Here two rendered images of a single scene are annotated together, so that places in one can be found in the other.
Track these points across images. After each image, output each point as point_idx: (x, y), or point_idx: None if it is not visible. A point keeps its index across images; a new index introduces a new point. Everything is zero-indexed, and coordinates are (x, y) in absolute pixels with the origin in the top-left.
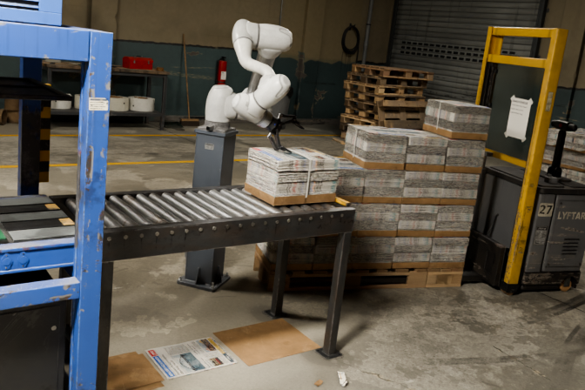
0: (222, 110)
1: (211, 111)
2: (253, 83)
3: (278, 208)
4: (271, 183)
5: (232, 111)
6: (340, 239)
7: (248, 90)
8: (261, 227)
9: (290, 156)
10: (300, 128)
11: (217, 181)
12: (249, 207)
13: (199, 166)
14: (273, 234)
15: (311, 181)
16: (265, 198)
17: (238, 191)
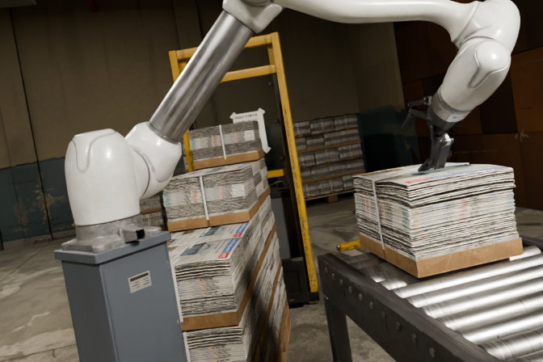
0: (135, 183)
1: (116, 195)
2: (196, 99)
3: (509, 260)
4: (498, 219)
5: (145, 182)
6: None
7: (170, 122)
8: None
9: (452, 169)
10: (404, 128)
11: (178, 352)
12: (528, 279)
13: (130, 347)
14: None
15: None
16: (494, 256)
17: (414, 286)
